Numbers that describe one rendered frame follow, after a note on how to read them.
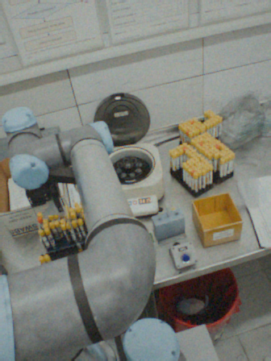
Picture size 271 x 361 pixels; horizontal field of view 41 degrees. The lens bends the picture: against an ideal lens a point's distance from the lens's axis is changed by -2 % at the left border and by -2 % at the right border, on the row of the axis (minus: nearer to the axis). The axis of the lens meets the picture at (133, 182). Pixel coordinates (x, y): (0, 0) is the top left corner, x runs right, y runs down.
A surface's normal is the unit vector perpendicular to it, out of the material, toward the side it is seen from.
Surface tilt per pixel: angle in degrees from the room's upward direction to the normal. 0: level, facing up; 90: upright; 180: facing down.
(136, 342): 7
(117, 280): 30
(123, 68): 90
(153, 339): 7
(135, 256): 39
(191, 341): 1
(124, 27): 92
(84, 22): 93
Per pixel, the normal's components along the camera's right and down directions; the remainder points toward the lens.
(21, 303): -0.06, -0.49
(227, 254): -0.12, -0.68
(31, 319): 0.03, -0.26
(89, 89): 0.25, 0.69
